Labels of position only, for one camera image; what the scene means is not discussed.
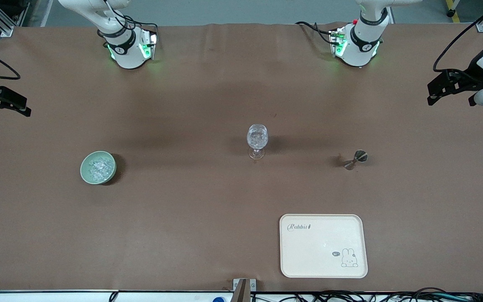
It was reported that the clear wine glass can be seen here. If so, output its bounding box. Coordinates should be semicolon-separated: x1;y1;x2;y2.
247;124;269;160

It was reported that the steel double jigger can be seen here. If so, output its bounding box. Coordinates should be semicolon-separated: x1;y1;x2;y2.
344;150;369;171

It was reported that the black left base cable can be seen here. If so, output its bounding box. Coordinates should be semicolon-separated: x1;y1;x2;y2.
295;21;336;45

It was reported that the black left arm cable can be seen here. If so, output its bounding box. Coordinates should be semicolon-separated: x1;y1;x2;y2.
433;0;483;73

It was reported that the cream rabbit print tray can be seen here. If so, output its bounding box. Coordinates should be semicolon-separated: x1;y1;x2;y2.
279;214;369;279

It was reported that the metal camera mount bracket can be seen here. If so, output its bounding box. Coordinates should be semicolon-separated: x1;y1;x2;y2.
233;279;257;302

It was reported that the black base cable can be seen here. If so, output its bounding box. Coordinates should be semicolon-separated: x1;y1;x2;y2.
105;0;159;36
295;21;336;45

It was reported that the black cable tangle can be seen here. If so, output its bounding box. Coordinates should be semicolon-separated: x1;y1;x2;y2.
252;287;483;302

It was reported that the mint green bowl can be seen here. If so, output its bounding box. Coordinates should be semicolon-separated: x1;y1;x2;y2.
80;151;117;185

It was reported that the black right base cable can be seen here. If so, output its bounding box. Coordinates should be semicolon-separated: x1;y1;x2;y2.
105;0;159;36

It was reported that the brown table cover sheet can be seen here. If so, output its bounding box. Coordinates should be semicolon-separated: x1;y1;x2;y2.
0;22;483;293

